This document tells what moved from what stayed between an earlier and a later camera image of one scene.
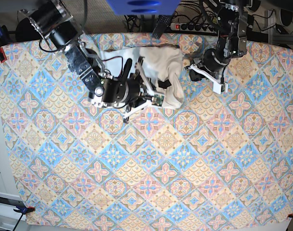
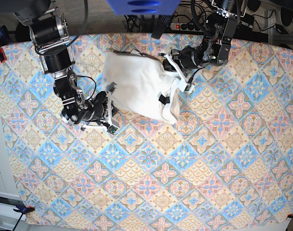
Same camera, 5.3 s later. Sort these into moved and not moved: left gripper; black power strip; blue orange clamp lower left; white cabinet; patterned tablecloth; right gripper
Moved: left gripper; right gripper
Not moved: black power strip; patterned tablecloth; white cabinet; blue orange clamp lower left
